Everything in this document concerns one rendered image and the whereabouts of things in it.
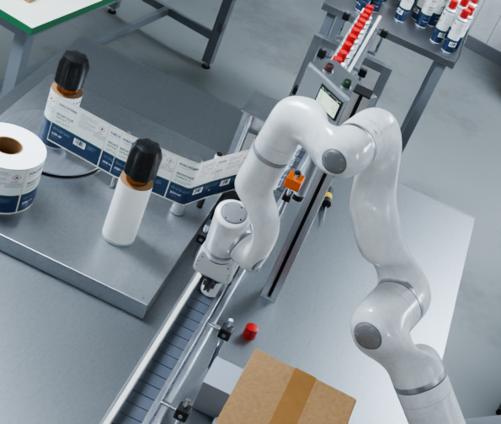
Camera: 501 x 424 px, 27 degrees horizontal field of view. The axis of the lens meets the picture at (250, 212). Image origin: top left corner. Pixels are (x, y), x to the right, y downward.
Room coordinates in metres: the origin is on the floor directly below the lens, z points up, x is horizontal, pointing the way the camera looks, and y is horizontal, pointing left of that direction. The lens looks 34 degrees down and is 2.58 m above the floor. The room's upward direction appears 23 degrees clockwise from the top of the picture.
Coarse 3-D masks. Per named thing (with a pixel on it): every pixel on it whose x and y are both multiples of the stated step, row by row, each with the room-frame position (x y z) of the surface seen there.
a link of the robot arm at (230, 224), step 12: (228, 204) 2.00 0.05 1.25; (240, 204) 2.02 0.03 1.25; (216, 216) 1.97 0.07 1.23; (228, 216) 1.97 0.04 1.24; (240, 216) 1.99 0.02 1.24; (216, 228) 1.97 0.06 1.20; (228, 228) 1.95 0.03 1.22; (240, 228) 1.96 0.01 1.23; (216, 240) 1.98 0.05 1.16; (228, 240) 1.96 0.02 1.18; (240, 240) 1.97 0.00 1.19; (216, 252) 1.99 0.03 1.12; (228, 252) 1.96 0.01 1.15
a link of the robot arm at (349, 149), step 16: (272, 112) 1.96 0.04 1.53; (288, 112) 1.94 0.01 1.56; (304, 112) 1.92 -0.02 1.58; (320, 112) 1.91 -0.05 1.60; (272, 128) 1.94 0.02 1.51; (288, 128) 1.92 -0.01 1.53; (304, 128) 1.90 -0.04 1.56; (320, 128) 1.86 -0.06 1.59; (336, 128) 1.85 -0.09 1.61; (352, 128) 1.87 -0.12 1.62; (256, 144) 1.96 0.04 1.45; (272, 144) 1.93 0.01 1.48; (288, 144) 1.93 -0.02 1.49; (304, 144) 1.89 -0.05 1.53; (320, 144) 1.83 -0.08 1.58; (336, 144) 1.81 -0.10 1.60; (352, 144) 1.82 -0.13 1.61; (368, 144) 1.85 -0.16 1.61; (272, 160) 1.94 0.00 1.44; (288, 160) 1.95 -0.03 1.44; (320, 160) 1.82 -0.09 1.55; (336, 160) 1.80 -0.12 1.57; (352, 160) 1.81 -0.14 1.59; (368, 160) 1.84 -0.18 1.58; (336, 176) 1.81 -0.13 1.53; (352, 176) 1.82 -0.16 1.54
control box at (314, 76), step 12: (312, 72) 2.36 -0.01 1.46; (324, 72) 2.36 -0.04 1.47; (336, 72) 2.38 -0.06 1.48; (348, 72) 2.41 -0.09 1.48; (300, 84) 2.38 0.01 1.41; (312, 84) 2.35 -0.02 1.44; (324, 84) 2.33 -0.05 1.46; (336, 84) 2.32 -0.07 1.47; (360, 84) 2.38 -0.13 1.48; (312, 96) 2.34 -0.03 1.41; (348, 96) 2.29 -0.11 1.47; (372, 96) 2.34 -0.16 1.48; (336, 120) 2.28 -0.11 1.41
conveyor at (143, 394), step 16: (192, 304) 2.07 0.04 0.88; (208, 304) 2.10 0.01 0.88; (176, 320) 1.99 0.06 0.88; (192, 320) 2.01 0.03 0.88; (208, 320) 2.04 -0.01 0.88; (176, 336) 1.94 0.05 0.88; (160, 352) 1.86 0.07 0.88; (176, 352) 1.88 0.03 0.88; (160, 368) 1.81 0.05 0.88; (144, 384) 1.74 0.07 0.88; (160, 384) 1.76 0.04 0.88; (128, 400) 1.67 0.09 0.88; (144, 400) 1.69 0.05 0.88; (128, 416) 1.63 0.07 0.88; (144, 416) 1.65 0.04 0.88
